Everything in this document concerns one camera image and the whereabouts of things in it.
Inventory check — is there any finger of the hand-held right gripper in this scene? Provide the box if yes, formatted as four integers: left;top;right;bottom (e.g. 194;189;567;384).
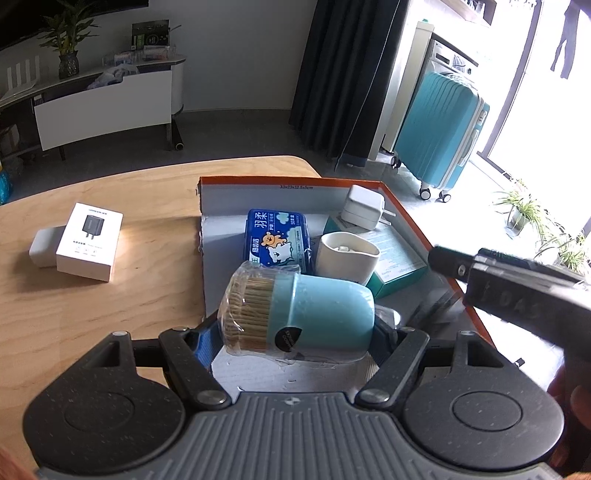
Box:
428;246;477;281

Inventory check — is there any black and green box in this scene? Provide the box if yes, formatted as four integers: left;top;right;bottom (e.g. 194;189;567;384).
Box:
131;19;171;51

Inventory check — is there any white TV cabinet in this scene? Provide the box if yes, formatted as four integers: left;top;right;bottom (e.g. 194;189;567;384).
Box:
0;53;188;153

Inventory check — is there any orange-edged cardboard box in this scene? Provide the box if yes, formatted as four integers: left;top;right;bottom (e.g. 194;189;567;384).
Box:
196;175;497;393

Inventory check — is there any potted plant in dark vase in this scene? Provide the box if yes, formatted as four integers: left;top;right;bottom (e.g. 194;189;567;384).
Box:
38;0;95;80

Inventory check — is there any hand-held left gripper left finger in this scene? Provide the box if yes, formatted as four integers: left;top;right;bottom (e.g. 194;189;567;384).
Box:
74;311;233;411

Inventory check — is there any blue tissue pack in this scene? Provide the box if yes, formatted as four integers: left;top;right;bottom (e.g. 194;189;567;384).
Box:
243;209;315;274

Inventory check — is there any white washing machine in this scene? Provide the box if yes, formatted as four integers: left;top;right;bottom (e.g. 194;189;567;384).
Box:
382;20;482;155

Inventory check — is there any hanging dark clothing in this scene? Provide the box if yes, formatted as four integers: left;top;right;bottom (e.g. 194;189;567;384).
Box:
549;0;586;80

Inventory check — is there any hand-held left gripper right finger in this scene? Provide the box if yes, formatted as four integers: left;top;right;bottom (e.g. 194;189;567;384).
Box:
354;318;514;411

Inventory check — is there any white charger plug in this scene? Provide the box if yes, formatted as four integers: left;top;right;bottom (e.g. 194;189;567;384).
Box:
340;185;399;232

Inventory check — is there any small spider plant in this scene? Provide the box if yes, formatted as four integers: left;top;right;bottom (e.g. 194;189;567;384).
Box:
534;230;591;274
493;178;556;237

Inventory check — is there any teal box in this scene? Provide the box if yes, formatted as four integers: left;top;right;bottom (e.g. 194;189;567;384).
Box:
322;214;428;299

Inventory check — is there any clear plastic storage box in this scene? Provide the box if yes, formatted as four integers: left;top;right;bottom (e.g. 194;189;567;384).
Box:
102;45;180;64

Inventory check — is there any blue cloth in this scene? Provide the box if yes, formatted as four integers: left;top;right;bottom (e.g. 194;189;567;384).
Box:
86;64;140;91

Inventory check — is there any white router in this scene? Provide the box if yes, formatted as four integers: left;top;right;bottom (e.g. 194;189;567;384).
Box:
0;54;41;100

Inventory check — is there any grey box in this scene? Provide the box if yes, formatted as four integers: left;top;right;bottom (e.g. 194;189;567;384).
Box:
28;226;68;268

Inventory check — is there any white charger box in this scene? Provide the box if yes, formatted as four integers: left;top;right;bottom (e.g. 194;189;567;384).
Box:
56;202;124;282

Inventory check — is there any dark curtain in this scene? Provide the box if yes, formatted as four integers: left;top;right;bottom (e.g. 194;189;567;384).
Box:
289;0;411;168

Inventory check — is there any blue toothpick holder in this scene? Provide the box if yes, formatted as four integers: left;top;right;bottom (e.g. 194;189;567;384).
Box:
217;260;376;366

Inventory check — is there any person's right hand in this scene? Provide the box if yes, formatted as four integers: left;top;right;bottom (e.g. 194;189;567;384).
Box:
547;355;591;480

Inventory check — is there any black television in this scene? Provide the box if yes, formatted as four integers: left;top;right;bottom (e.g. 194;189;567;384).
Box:
0;0;150;51

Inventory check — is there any teal suitcase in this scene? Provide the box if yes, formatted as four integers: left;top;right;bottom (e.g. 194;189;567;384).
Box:
390;71;491;204

